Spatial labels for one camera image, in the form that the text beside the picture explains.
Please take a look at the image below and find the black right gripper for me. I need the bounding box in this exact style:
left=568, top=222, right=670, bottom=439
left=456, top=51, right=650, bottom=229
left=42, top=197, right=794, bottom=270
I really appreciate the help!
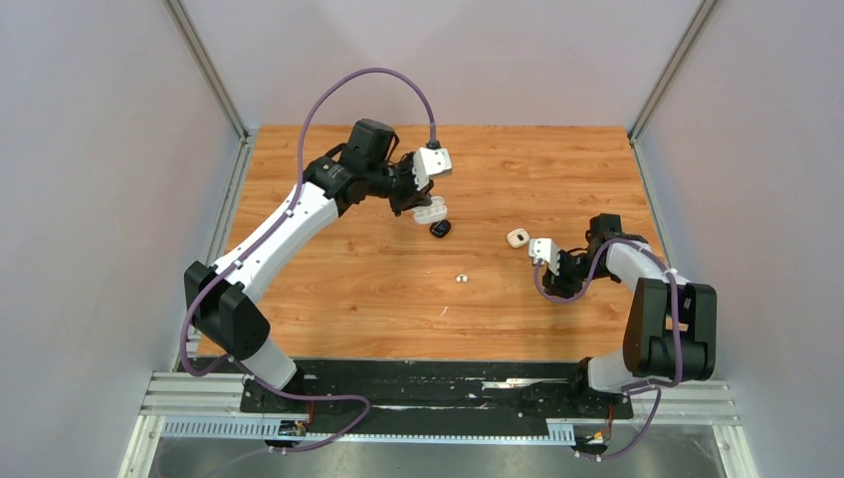
left=541, top=249, right=613, bottom=299

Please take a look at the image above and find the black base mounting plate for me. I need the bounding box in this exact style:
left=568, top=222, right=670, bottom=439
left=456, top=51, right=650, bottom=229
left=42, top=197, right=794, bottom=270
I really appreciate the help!
left=235, top=358, right=634, bottom=436

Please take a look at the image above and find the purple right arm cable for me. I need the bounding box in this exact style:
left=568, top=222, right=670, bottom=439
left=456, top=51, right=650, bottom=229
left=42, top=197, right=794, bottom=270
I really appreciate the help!
left=532, top=238, right=686, bottom=462

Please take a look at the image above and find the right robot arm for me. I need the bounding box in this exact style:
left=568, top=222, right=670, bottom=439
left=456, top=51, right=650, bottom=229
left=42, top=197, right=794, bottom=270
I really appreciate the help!
left=528, top=213, right=718, bottom=416

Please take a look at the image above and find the aluminium frame rail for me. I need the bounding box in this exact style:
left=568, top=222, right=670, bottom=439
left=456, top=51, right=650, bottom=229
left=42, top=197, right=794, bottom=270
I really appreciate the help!
left=120, top=372, right=757, bottom=477

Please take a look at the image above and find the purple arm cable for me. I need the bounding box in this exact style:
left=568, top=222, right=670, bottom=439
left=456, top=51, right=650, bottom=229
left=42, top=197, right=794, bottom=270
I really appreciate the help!
left=532, top=238, right=686, bottom=462
left=179, top=68, right=442, bottom=455

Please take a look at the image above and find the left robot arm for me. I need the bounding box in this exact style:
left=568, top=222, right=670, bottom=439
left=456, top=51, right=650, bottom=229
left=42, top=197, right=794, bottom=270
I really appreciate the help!
left=184, top=119, right=453, bottom=411

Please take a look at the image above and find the white oval charging case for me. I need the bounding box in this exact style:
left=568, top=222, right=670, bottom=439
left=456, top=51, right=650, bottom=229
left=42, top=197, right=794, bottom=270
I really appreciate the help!
left=411, top=196, right=448, bottom=225

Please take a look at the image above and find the black glossy charging case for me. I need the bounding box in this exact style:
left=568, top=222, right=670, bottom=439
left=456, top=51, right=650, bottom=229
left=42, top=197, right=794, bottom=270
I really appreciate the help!
left=429, top=219, right=452, bottom=239

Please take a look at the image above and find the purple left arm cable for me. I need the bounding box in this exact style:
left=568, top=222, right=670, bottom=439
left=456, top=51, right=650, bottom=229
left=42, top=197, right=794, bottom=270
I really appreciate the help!
left=179, top=68, right=442, bottom=455

